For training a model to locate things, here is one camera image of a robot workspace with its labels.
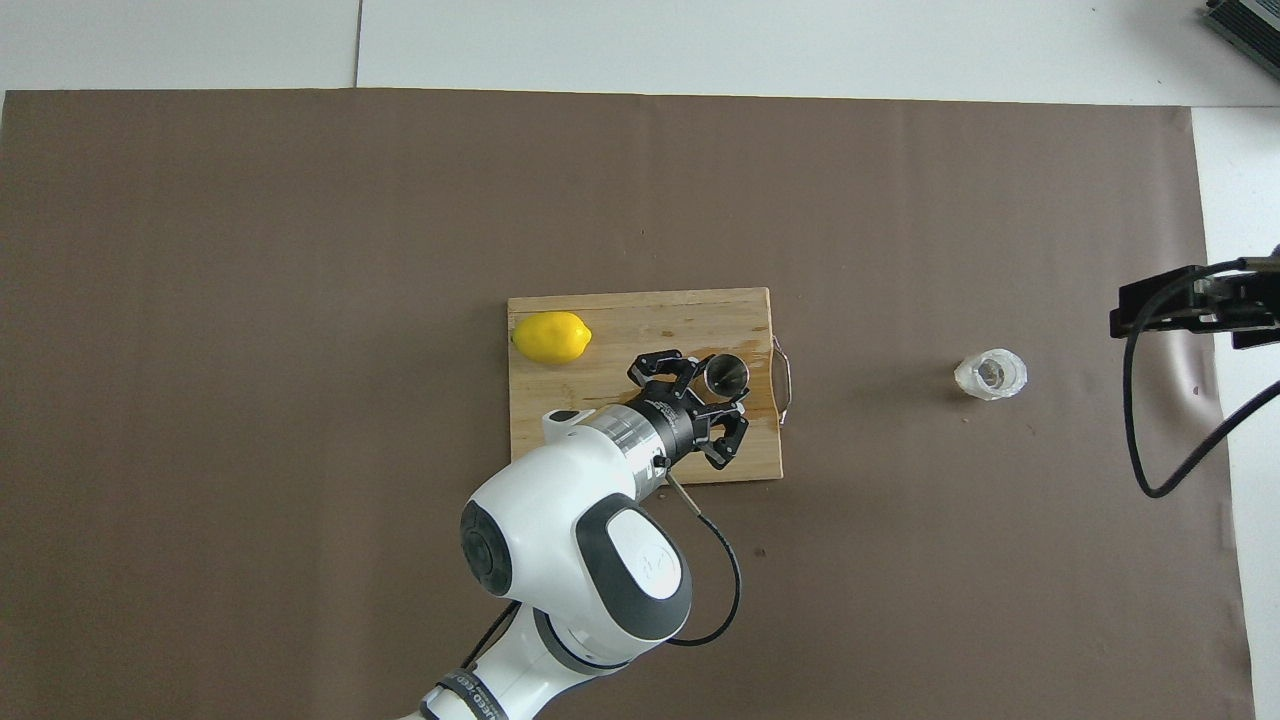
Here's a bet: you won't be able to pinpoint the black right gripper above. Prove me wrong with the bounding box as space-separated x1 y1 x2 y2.
1109 255 1280 351

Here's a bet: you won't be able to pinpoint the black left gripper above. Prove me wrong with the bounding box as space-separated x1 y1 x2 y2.
625 349 751 471

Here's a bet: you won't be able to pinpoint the steel double jigger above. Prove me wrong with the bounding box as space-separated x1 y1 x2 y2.
703 352 751 396

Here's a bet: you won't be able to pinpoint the clear plastic cup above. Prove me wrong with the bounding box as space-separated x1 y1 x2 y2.
953 348 1029 403

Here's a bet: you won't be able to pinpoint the wooden cutting board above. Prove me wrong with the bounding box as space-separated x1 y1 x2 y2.
507 287 796 494

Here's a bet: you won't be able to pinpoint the yellow lemon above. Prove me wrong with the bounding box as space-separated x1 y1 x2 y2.
511 311 594 366

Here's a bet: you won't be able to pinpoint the black ribbed metal device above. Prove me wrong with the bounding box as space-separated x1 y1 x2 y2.
1200 0 1280 56

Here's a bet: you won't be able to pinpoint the brown paper table mat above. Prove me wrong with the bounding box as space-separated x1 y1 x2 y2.
0 88 1259 720

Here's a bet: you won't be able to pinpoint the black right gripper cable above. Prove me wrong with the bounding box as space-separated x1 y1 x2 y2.
1122 258 1280 499

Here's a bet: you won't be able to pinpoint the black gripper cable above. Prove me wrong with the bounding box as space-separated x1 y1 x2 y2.
1122 258 1280 499
458 470 743 673

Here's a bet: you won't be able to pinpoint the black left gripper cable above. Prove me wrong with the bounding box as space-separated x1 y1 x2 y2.
458 470 743 673

